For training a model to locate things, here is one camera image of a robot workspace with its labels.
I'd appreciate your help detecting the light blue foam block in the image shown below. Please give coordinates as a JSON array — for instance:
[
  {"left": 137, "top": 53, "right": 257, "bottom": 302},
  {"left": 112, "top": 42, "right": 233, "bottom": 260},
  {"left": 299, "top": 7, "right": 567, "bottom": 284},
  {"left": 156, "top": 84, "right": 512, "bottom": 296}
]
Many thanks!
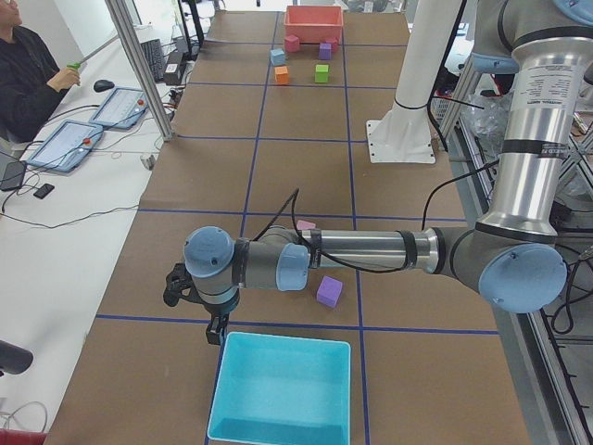
[{"left": 270, "top": 48, "right": 286, "bottom": 67}]

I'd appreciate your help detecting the blue teach pendant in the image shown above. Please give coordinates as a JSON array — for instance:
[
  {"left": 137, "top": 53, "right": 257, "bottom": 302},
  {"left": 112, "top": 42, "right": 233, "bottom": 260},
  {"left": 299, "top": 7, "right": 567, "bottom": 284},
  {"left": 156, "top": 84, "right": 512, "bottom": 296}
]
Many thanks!
[
  {"left": 27, "top": 120, "right": 104, "bottom": 173},
  {"left": 89, "top": 87, "right": 147, "bottom": 130}
]

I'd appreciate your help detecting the black keyboard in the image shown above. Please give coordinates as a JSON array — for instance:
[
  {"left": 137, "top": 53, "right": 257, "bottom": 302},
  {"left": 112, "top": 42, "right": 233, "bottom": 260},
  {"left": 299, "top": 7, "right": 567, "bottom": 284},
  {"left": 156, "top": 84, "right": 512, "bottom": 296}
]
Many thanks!
[{"left": 140, "top": 39, "right": 165, "bottom": 83}]

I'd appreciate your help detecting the magenta foam block left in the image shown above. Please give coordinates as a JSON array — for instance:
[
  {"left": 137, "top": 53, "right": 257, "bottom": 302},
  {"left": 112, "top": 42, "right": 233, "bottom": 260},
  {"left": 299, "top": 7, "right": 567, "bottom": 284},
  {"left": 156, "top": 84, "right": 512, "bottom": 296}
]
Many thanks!
[{"left": 284, "top": 34, "right": 300, "bottom": 53}]

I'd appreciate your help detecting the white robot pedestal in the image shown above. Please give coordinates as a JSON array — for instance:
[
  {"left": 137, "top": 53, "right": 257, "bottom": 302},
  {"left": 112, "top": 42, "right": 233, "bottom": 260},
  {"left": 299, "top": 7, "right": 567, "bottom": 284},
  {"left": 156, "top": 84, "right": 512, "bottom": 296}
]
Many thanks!
[{"left": 366, "top": 0, "right": 465, "bottom": 164}]

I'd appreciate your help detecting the cyan plastic tray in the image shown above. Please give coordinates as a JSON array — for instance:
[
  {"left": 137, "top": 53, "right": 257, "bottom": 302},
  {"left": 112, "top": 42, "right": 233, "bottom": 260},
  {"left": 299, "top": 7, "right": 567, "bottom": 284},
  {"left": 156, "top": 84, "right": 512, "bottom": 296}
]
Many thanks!
[{"left": 207, "top": 332, "right": 351, "bottom": 444}]

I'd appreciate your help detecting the black computer mouse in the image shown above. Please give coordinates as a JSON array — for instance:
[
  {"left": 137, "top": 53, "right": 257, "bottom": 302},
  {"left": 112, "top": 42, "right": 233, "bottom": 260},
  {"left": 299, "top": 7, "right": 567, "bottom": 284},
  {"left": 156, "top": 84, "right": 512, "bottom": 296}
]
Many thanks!
[{"left": 94, "top": 80, "right": 115, "bottom": 93}]

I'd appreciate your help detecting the aluminium frame post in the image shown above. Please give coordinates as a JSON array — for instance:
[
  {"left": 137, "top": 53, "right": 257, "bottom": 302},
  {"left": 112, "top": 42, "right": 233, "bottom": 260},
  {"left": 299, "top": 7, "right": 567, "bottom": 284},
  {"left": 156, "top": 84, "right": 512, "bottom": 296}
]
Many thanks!
[{"left": 105, "top": 0, "right": 173, "bottom": 142}]

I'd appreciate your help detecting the purple foam block near red tray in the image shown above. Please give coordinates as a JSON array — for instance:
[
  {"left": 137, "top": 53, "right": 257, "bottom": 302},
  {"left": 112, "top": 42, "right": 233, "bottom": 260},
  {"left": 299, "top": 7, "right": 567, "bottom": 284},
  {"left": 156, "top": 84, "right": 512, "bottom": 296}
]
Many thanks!
[{"left": 318, "top": 42, "right": 333, "bottom": 60}]

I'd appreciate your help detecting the purple foam block near cyan tray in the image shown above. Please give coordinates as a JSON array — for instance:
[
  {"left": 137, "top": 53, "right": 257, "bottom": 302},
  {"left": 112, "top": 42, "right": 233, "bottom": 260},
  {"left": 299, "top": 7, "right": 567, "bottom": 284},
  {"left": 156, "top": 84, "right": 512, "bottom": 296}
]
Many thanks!
[{"left": 316, "top": 275, "right": 344, "bottom": 308}]

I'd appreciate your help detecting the person in black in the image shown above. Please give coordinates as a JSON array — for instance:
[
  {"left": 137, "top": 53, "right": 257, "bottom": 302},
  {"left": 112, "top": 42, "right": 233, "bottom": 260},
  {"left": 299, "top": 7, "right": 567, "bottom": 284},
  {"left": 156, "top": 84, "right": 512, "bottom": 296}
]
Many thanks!
[{"left": 1, "top": 1, "right": 81, "bottom": 143}]

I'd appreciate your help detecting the orange foam block near red tray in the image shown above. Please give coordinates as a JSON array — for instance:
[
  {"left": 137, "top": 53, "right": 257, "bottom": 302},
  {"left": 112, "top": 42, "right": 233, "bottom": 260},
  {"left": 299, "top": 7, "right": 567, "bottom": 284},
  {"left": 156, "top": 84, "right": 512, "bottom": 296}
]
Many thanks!
[{"left": 274, "top": 66, "right": 290, "bottom": 85}]

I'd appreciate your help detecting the upper blue teach pendant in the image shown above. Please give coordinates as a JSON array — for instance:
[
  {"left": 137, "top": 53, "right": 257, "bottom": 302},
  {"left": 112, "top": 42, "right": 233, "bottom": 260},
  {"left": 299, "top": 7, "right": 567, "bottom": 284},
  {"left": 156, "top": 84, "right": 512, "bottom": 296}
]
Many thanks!
[{"left": 89, "top": 87, "right": 147, "bottom": 130}]

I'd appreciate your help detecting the lower blue teach pendant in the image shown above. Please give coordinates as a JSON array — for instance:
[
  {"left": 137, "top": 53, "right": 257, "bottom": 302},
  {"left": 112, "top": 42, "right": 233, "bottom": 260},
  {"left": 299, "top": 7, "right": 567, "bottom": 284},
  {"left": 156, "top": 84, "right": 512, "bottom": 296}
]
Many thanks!
[{"left": 27, "top": 120, "right": 104, "bottom": 173}]

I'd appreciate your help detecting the black smartphone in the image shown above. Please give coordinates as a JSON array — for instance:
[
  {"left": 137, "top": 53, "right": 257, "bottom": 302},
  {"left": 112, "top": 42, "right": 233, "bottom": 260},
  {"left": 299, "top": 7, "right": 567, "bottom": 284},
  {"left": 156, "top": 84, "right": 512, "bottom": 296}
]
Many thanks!
[{"left": 33, "top": 184, "right": 55, "bottom": 199}]

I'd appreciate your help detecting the pink foam block near cyan tray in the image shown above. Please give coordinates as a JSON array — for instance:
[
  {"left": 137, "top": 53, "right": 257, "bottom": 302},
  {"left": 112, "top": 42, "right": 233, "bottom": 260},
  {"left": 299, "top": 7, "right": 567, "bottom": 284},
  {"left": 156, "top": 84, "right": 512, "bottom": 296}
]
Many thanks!
[{"left": 296, "top": 220, "right": 316, "bottom": 231}]

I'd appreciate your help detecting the magenta foam block right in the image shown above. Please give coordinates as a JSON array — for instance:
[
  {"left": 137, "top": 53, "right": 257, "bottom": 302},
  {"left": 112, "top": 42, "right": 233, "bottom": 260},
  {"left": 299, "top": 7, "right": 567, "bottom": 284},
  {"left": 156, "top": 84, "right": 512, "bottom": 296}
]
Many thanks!
[{"left": 324, "top": 37, "right": 338, "bottom": 53}]

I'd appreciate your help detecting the magenta foam block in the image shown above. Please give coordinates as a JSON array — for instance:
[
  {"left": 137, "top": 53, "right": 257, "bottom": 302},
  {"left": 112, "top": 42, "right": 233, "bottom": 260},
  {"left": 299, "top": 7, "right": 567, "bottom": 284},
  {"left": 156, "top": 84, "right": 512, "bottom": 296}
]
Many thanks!
[
  {"left": 284, "top": 34, "right": 300, "bottom": 53},
  {"left": 324, "top": 37, "right": 338, "bottom": 53}
]

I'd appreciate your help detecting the red plastic tray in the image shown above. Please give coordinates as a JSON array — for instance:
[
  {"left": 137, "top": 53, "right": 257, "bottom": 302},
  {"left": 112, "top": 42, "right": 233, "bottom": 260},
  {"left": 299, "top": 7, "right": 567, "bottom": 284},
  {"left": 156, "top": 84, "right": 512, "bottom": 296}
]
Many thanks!
[{"left": 284, "top": 6, "right": 344, "bottom": 44}]

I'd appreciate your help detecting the green foam block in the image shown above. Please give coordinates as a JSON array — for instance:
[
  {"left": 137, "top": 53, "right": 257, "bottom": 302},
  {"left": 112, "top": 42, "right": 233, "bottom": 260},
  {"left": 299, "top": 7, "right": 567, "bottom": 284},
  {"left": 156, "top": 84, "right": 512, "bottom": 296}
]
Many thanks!
[{"left": 314, "top": 64, "right": 330, "bottom": 84}]

